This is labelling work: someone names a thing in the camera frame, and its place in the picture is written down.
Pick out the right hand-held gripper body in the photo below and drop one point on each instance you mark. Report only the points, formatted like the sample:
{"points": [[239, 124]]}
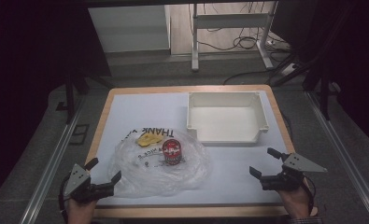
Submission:
{"points": [[281, 180]]}

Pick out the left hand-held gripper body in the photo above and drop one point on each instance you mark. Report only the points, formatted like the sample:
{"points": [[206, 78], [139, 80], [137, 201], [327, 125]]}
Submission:
{"points": [[88, 189]]}

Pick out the clear plastic bag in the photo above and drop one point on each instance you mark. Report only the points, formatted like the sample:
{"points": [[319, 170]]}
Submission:
{"points": [[160, 177]]}

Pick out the white plastic bin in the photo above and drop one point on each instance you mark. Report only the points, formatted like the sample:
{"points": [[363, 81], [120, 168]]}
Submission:
{"points": [[225, 124]]}

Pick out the red can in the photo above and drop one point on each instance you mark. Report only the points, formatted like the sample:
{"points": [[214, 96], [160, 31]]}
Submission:
{"points": [[172, 152]]}

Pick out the person's left hand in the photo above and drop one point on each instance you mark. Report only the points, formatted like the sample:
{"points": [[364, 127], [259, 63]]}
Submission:
{"points": [[81, 213]]}

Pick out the person's right hand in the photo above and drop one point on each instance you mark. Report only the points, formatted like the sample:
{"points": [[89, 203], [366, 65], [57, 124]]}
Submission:
{"points": [[295, 202]]}

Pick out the white table mat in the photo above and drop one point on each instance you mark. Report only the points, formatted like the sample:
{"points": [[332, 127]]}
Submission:
{"points": [[235, 174]]}

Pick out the black metal stand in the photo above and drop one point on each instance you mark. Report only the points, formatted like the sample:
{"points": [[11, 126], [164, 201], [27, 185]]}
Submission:
{"points": [[69, 93], [323, 90]]}

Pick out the white power strip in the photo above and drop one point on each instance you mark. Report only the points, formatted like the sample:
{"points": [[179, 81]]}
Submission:
{"points": [[288, 69]]}

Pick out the white cabinet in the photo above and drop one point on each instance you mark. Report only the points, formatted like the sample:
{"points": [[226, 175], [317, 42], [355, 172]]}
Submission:
{"points": [[129, 29]]}

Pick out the aluminium rail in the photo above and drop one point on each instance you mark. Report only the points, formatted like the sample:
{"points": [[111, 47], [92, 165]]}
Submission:
{"points": [[344, 155], [48, 174]]}

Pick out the white metal desk frame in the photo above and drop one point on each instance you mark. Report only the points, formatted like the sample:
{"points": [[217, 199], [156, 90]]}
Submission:
{"points": [[229, 21]]}

